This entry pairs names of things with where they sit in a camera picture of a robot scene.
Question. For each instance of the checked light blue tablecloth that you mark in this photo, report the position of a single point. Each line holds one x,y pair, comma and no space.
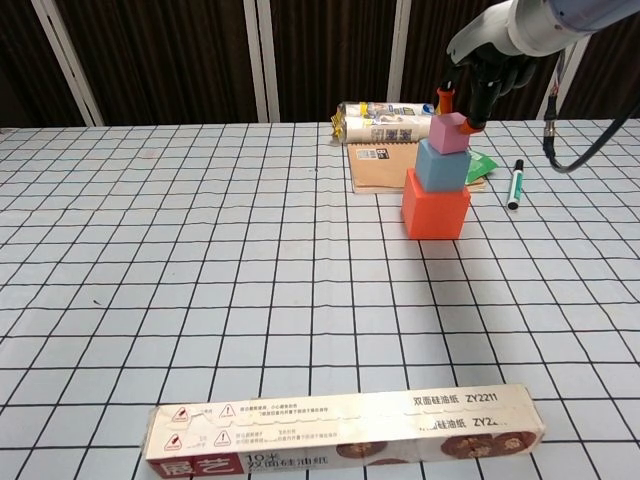
200,275

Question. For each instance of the long baking paper box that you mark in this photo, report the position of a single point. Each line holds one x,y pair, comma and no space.
325,425

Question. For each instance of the aluminium post with bracket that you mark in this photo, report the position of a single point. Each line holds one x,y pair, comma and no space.
400,50

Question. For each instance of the blue foam cube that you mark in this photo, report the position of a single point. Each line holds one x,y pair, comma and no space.
440,172

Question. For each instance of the green foil packet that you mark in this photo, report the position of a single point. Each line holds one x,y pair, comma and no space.
480,167

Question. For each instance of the pink foam cube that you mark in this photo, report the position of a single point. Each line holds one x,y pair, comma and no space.
445,135

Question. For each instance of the double aluminium frame post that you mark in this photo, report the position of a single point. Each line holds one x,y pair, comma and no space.
269,60

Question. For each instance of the white yellow snack package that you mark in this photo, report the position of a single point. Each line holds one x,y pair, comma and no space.
385,125

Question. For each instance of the brown cardboard box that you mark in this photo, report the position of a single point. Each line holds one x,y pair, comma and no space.
375,172

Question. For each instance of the green white marker pen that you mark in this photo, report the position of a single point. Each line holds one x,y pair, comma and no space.
515,187

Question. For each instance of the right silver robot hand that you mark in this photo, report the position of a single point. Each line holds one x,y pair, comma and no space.
485,35

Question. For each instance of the orange-red foam cube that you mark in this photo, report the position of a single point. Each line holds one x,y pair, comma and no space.
435,215

